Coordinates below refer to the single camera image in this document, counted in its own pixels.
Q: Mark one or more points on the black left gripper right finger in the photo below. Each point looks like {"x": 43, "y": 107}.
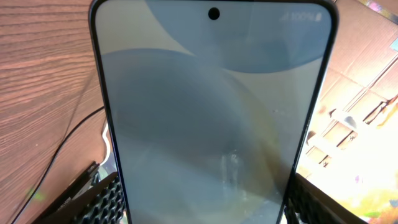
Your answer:
{"x": 305, "y": 203}

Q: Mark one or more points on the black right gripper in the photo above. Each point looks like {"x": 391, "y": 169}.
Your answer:
{"x": 81, "y": 184}

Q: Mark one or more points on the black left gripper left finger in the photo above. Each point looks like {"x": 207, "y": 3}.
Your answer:
{"x": 101, "y": 204}

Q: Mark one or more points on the Samsung Galaxy smartphone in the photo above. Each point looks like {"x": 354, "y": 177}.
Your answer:
{"x": 209, "y": 102}

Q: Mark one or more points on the cardboard backdrop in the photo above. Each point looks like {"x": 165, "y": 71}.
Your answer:
{"x": 351, "y": 149}

